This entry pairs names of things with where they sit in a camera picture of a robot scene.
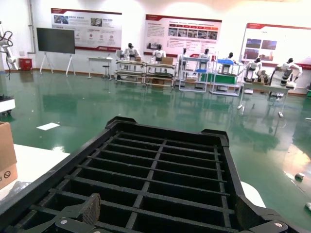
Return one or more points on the white shelf rack blue bin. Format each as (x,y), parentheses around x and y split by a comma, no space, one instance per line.
(195,59)

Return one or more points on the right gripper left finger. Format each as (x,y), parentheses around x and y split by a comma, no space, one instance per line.
(91,208)

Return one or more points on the white humanoid robot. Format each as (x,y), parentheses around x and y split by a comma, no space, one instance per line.
(132,51)
(289,67)
(207,52)
(253,66)
(230,56)
(159,53)
(184,52)

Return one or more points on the black slotted divider crate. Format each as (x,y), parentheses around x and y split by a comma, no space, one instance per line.
(48,184)

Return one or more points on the white shelf rack green panel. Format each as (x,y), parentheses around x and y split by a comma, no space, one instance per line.
(224,79)

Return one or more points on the info board with photo row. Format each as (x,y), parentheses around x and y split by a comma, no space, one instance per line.
(159,29)

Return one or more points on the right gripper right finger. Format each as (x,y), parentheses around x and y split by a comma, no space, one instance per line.
(250,218)

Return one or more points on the white narrow table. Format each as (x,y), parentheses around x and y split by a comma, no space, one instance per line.
(99,59)

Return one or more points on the grey antistatic bag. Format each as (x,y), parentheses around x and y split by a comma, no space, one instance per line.
(20,186)

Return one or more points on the info board with dark photos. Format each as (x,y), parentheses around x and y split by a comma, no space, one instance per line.
(288,37)

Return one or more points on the small cardboard carton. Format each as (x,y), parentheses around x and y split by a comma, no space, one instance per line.
(167,60)

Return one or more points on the white long work table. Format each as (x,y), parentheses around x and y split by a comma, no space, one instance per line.
(268,87)

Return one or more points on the brown cardboard box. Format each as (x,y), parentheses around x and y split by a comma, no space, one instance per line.
(7,155)

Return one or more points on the info board with icon circles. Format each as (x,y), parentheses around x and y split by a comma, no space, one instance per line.
(103,37)

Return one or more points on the white industrial robot arm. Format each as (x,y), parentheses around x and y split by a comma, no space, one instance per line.
(9,57)

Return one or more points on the white tube workbench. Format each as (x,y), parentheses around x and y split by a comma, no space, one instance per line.
(160,65)
(130,62)

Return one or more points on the small grey floor object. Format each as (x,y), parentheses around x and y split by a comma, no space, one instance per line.
(299,176)

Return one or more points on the black round stool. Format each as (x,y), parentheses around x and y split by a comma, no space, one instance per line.
(106,66)

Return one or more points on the red wall cabinet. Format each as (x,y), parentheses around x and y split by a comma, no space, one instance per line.
(25,64)

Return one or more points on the white paper sheet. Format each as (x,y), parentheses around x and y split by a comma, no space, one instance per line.
(47,126)

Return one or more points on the black display screen on stand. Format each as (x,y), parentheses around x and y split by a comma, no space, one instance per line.
(55,40)

